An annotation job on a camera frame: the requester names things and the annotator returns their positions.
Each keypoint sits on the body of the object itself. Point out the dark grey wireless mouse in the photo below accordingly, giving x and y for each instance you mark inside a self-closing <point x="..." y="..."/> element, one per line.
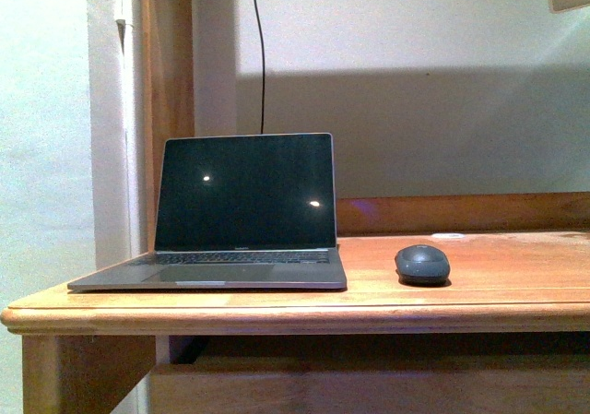
<point x="422" y="265"/>

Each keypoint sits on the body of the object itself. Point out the grey laptop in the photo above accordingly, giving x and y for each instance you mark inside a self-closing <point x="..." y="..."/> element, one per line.
<point x="239" y="213"/>

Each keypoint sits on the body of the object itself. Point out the wooden desk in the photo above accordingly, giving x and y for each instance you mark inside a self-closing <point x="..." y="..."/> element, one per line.
<point x="519" y="271"/>

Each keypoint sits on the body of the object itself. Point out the wooden keyboard tray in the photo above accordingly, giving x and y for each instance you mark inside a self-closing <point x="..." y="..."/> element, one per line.
<point x="380" y="381"/>

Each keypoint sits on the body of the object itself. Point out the white wall conduit pipe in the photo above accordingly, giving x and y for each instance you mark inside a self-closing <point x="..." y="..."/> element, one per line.
<point x="121" y="26"/>

